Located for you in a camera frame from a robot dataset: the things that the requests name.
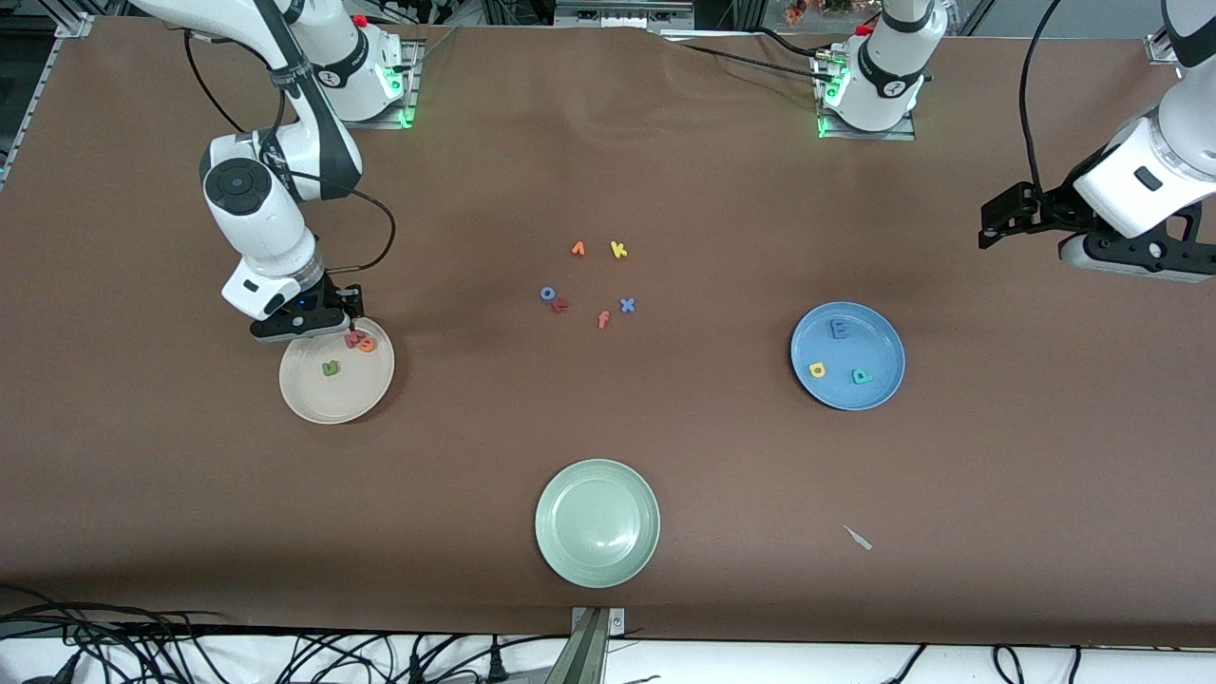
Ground light green plate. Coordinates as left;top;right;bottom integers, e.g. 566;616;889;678
534;459;661;589

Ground brown table cover sheet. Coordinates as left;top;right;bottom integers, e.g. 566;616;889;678
0;17;1216;647

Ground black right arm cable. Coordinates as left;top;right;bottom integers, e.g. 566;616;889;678
184;27;396;278

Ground black cable on table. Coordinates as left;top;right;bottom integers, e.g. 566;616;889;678
665;40;835;83
755;27;822;58

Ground blue plate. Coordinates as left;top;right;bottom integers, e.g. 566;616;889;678
790;301;906;411

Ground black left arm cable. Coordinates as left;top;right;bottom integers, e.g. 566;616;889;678
1018;0;1067;193

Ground beige brown plate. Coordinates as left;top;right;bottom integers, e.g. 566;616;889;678
278;313;396;426

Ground grey equipment box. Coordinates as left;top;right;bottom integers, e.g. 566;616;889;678
556;0;696;28

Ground aluminium frame rail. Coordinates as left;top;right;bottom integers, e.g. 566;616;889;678
0;11;96;186
1145;0;1216;66

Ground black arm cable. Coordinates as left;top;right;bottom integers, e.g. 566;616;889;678
1018;0;1067;193
184;27;396;278

